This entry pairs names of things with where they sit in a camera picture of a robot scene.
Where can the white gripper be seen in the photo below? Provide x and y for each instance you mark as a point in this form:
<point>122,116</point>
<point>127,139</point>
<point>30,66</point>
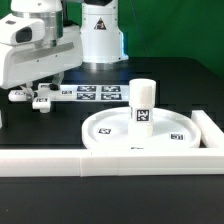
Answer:
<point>35,44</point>

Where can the white cross-shaped table base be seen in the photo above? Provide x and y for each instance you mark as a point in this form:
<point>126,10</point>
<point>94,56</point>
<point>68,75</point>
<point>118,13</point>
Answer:
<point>43,98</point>

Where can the white round table top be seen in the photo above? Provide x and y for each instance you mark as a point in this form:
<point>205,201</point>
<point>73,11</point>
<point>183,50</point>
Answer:
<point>114,129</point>

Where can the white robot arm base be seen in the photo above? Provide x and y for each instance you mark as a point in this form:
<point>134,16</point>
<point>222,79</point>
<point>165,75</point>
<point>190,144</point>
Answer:
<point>102,40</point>

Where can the white marker sheet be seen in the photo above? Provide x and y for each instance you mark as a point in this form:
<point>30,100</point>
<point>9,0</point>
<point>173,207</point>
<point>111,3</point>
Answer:
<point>90,93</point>

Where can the white right fence rail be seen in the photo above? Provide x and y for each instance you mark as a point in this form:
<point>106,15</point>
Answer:
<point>211,135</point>

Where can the white fence rail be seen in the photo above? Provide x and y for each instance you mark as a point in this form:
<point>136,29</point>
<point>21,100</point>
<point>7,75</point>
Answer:
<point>211,135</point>
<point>83,163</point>

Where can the white front fence rail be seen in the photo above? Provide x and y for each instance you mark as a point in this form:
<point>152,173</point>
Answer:
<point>83,163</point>

